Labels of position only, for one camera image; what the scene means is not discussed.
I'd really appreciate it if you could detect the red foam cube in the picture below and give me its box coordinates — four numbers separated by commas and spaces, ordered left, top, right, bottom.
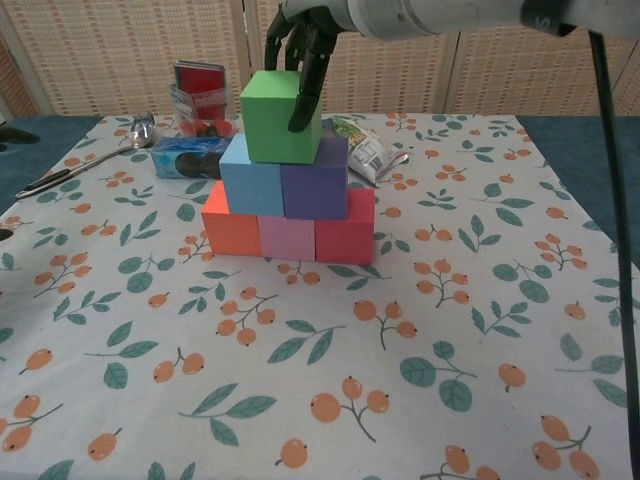
313, 187, 376, 265

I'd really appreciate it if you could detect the pink foam cube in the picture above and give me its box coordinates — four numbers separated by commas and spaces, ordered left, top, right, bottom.
257, 214, 317, 261

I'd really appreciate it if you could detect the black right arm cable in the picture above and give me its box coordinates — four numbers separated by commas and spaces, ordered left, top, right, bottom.
588, 27, 640, 451

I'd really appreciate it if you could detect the light blue foam cube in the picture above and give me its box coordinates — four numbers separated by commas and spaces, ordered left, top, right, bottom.
218, 132, 286, 217

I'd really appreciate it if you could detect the bamboo folding screen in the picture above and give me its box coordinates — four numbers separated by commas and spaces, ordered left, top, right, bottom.
0, 0, 640, 121

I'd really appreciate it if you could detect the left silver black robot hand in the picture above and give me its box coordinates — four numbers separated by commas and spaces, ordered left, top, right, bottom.
0, 125, 41, 147

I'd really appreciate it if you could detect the purple foam cube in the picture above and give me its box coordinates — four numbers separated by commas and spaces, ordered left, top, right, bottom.
279, 134, 350, 220

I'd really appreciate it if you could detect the blue cookie package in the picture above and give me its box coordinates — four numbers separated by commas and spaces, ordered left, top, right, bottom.
150, 135, 234, 180

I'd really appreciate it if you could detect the green foam cube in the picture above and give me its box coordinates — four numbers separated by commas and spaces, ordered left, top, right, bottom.
239, 69, 324, 166

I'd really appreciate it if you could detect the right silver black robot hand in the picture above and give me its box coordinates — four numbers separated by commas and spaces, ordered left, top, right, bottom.
263, 0, 354, 134

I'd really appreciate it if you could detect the clear box with red items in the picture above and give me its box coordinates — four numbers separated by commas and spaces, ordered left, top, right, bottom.
168, 59, 236, 139

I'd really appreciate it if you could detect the orange foam cube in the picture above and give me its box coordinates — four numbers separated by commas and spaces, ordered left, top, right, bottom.
201, 179, 264, 257

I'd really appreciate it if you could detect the crumpled silver snack bag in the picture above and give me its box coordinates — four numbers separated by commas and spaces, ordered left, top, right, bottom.
322, 115, 412, 189

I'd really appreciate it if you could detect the floral print tablecloth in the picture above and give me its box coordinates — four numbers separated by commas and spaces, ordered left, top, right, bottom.
0, 112, 640, 480

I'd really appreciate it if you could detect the metal spoon black handle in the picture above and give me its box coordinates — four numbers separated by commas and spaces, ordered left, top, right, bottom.
14, 112, 157, 200

